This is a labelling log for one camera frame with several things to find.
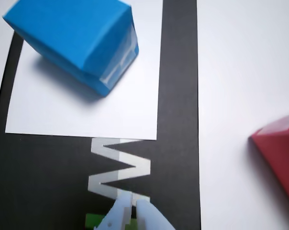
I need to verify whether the white sheet marked home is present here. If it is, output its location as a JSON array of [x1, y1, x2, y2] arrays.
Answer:
[[196, 0, 289, 230]]

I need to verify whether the black mat with logo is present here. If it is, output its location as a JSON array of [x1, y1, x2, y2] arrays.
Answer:
[[0, 0, 202, 230]]

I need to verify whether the white sheet marked 1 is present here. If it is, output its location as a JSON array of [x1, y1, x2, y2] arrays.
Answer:
[[4, 0, 164, 141]]

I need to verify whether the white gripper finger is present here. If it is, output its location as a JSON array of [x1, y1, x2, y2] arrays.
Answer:
[[135, 198, 176, 230], [94, 191, 133, 230]]

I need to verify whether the red paper box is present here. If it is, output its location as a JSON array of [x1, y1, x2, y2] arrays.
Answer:
[[248, 111, 289, 212]]

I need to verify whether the blue paper box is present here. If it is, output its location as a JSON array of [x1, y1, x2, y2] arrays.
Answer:
[[2, 0, 140, 98]]

